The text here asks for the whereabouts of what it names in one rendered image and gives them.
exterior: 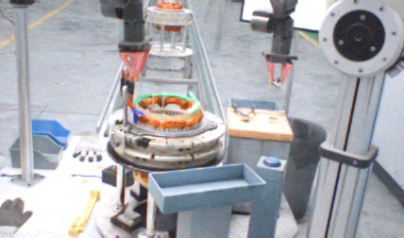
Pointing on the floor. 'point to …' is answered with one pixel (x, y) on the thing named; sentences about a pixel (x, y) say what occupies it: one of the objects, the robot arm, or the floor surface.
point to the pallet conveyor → (168, 77)
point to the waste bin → (299, 182)
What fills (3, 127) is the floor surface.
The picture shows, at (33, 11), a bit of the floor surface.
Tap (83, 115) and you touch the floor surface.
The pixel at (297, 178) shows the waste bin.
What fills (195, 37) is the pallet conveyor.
